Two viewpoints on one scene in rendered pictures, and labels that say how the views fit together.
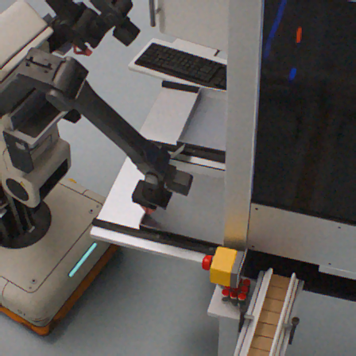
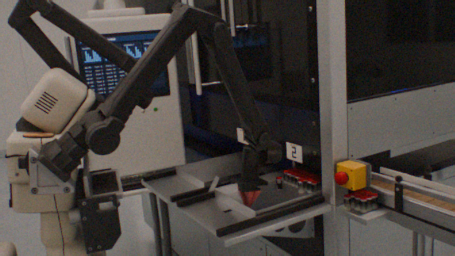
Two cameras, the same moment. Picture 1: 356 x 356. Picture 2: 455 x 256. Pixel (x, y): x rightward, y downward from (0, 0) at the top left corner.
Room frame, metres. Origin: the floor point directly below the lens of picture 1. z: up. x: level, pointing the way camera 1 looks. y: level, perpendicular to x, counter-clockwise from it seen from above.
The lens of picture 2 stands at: (0.41, 1.11, 1.46)
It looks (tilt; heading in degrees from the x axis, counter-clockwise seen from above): 13 degrees down; 310
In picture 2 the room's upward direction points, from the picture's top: 4 degrees counter-clockwise
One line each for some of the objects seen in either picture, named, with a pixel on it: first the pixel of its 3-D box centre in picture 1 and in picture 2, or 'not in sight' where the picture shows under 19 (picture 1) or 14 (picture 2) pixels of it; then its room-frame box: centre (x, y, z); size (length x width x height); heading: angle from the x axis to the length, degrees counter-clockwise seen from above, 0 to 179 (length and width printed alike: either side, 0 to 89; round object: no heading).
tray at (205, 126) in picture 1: (239, 127); (226, 168); (1.55, -0.22, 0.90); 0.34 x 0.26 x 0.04; 69
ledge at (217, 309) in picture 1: (238, 299); (366, 210); (0.93, -0.15, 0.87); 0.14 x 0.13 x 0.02; 69
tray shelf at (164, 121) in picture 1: (203, 166); (233, 190); (1.42, -0.09, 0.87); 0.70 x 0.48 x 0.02; 159
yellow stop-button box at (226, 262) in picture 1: (226, 267); (353, 174); (0.96, -0.12, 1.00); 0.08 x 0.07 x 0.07; 69
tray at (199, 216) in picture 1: (210, 207); (275, 191); (1.23, -0.10, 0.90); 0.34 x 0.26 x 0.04; 69
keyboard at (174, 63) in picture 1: (188, 65); (137, 181); (1.97, -0.08, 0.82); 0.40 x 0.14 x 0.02; 59
